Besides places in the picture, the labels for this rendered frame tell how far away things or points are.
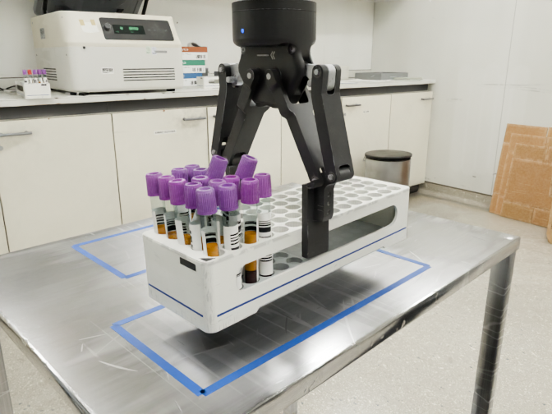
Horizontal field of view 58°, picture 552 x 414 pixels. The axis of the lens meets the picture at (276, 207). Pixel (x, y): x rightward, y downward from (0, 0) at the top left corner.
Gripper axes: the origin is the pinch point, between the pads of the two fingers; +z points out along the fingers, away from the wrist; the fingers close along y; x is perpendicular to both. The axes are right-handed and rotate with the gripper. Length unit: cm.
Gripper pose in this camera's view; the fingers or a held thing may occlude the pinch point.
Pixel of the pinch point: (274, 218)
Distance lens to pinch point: 49.4
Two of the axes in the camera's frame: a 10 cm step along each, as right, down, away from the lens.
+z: 0.0, 9.6, 2.9
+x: -7.1, 2.1, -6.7
